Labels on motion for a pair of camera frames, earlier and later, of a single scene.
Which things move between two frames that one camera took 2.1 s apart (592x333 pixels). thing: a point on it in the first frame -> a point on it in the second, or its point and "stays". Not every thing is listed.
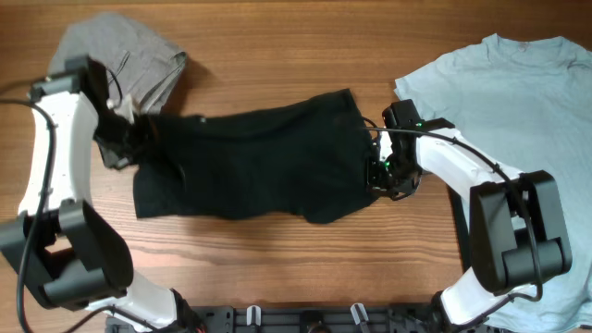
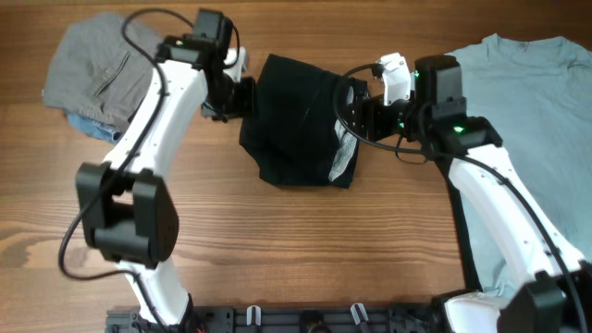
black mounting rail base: x=288 y=319 stays
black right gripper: x=375 y=183 -> x=370 y=112
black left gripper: x=115 y=163 -> x=245 y=104
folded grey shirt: x=134 y=63 stays
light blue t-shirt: x=526 y=104 stays
